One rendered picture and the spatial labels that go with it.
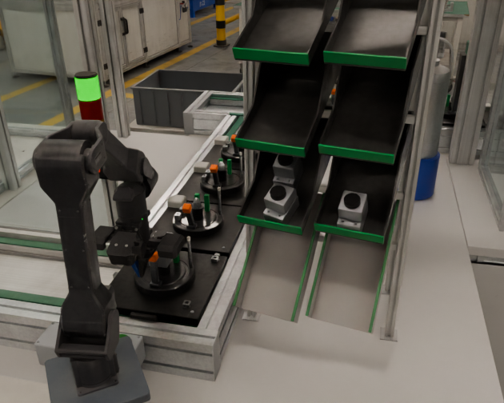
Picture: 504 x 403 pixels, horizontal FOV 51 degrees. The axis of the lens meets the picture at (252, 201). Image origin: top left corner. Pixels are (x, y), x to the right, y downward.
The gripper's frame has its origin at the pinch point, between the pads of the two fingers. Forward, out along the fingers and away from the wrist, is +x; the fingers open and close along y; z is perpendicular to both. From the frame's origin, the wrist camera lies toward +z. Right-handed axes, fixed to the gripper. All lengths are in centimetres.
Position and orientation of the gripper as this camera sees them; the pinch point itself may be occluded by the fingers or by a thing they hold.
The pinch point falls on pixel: (139, 262)
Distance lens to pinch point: 111.9
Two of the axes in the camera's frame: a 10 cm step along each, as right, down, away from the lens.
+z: -2.1, 4.7, -8.6
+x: 0.1, 8.8, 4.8
